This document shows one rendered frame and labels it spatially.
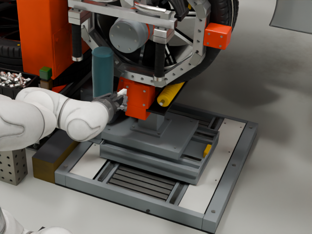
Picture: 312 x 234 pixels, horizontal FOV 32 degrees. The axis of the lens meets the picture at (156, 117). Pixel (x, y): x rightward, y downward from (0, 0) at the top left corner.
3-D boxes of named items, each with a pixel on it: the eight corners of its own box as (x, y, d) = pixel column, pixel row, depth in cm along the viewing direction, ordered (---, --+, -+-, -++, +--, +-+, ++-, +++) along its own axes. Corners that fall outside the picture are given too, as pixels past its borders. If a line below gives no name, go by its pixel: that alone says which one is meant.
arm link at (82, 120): (113, 104, 174) (75, 93, 176) (95, 119, 159) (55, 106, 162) (107, 135, 177) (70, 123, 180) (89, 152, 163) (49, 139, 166)
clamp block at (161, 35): (174, 35, 199) (175, 21, 196) (165, 44, 192) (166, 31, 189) (161, 32, 201) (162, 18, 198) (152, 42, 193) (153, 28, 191)
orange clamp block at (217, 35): (208, 37, 218) (230, 42, 215) (202, 46, 212) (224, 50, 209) (210, 21, 214) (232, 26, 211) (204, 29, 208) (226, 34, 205)
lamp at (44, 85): (53, 86, 228) (53, 78, 226) (48, 91, 225) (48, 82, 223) (45, 84, 229) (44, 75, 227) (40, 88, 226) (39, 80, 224)
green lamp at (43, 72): (52, 76, 225) (52, 67, 223) (47, 80, 222) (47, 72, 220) (44, 74, 226) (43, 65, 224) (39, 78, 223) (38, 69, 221)
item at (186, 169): (217, 144, 282) (219, 129, 276) (196, 186, 254) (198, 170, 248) (129, 120, 296) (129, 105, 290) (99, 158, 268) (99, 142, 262)
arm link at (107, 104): (83, 99, 176) (90, 94, 181) (81, 125, 179) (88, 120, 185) (110, 104, 174) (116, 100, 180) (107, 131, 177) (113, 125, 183)
